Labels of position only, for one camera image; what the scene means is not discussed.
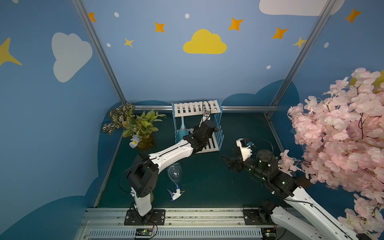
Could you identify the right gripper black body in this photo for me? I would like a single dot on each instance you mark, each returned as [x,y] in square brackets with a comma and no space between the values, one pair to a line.
[237,162]

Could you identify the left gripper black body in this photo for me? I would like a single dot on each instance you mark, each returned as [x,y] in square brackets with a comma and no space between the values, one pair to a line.
[208,128]

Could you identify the clear blue-white spray bottle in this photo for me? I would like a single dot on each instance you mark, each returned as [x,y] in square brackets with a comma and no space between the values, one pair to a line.
[175,174]

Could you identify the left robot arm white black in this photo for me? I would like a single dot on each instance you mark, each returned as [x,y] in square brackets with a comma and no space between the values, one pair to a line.
[142,176]

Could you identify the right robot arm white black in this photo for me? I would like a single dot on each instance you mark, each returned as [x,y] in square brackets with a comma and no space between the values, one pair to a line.
[319,224]

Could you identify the blue and white slatted shelf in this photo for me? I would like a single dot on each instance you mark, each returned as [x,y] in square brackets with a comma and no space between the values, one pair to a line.
[192,113]

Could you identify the green leafy potted plant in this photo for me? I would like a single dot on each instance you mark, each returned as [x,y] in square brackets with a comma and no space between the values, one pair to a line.
[139,128]

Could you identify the small green circuit board right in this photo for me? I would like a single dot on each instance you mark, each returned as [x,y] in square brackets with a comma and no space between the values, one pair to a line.
[269,234]

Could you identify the small green circuit board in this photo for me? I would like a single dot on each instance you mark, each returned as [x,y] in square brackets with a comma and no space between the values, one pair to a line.
[143,233]
[269,234]

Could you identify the pink cherry blossom tree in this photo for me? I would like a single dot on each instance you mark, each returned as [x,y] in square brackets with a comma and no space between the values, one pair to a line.
[343,136]

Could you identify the small green circuit board left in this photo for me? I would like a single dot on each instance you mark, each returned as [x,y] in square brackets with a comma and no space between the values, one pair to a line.
[143,233]

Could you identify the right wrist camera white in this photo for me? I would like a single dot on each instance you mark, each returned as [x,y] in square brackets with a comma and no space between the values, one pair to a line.
[245,146]

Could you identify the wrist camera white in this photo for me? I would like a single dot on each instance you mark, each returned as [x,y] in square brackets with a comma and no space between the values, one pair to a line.
[206,116]
[245,146]

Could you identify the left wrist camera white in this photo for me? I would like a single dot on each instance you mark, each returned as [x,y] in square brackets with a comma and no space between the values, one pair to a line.
[206,116]

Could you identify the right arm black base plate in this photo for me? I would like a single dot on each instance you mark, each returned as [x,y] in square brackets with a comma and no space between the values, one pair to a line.
[258,216]

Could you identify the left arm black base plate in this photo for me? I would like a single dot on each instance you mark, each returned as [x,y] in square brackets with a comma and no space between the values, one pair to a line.
[156,217]

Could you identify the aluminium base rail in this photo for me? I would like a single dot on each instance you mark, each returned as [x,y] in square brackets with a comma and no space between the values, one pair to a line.
[180,224]

